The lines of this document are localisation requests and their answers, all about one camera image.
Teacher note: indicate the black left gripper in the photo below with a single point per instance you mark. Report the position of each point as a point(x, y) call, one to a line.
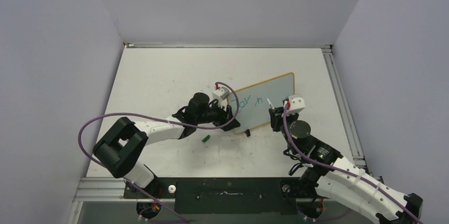
point(223, 116)

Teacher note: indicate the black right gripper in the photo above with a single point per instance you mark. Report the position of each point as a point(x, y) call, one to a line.
point(277, 117)

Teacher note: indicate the green capped whiteboard marker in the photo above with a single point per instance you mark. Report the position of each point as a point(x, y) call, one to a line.
point(270, 104)

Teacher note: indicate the yellow framed whiteboard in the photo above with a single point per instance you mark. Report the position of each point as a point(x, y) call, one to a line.
point(251, 101)

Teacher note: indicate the green marker cap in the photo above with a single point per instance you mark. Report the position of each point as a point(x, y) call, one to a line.
point(206, 138)

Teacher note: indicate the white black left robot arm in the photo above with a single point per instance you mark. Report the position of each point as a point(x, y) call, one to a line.
point(121, 146)

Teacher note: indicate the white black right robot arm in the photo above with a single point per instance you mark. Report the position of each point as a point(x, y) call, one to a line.
point(331, 175)

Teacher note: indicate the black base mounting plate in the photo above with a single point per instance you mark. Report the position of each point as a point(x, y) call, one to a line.
point(248, 195)

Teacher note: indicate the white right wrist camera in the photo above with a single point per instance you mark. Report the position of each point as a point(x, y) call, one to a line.
point(295, 104)

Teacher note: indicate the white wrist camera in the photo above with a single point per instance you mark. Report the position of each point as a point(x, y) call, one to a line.
point(295, 104)
point(221, 95)

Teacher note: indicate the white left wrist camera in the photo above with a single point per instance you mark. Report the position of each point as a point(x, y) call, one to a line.
point(221, 95)

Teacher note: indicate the aluminium right side rail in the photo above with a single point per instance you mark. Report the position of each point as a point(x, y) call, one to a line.
point(345, 112)

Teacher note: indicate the aluminium back rail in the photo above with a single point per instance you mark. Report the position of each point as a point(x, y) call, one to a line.
point(183, 45)

